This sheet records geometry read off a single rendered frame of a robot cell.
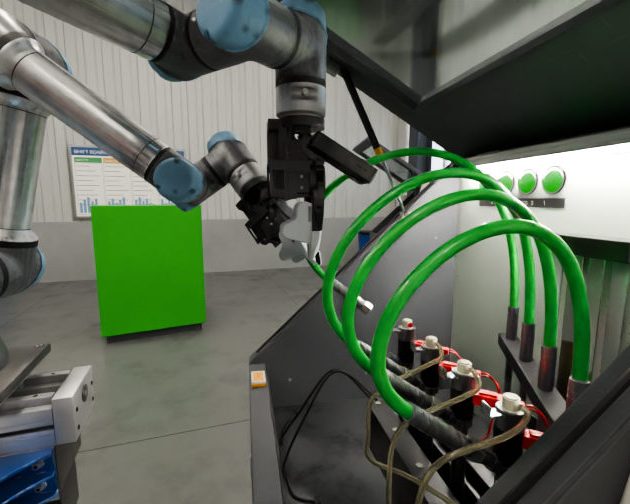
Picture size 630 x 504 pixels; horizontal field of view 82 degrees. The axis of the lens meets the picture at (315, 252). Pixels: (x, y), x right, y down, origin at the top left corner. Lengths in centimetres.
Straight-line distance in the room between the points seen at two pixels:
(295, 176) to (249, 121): 670
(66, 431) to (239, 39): 72
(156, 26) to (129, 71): 681
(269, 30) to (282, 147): 15
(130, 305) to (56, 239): 363
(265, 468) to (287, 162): 45
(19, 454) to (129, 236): 302
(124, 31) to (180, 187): 24
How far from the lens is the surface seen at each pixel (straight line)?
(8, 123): 93
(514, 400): 43
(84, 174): 714
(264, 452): 66
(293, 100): 54
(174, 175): 66
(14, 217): 94
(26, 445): 89
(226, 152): 80
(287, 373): 95
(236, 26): 48
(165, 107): 719
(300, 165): 53
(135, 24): 55
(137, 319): 393
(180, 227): 379
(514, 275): 71
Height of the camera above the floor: 134
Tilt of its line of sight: 8 degrees down
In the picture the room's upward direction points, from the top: straight up
